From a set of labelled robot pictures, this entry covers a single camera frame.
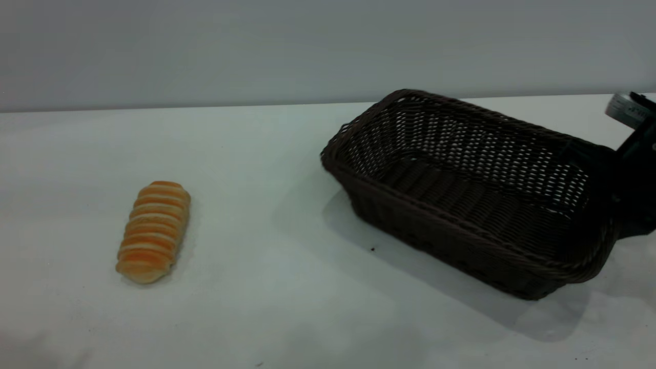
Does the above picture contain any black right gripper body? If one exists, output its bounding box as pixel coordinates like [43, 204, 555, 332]
[613, 119, 656, 241]

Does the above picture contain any dark brown wicker basket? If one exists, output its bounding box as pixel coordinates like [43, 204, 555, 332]
[320, 89, 622, 301]

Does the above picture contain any striped orange bread roll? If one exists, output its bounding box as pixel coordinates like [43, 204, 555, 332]
[115, 180, 192, 285]

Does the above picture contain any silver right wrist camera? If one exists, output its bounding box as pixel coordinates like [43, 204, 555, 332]
[605, 91, 656, 130]

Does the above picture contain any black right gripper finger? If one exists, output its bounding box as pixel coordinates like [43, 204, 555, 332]
[563, 137, 619, 177]

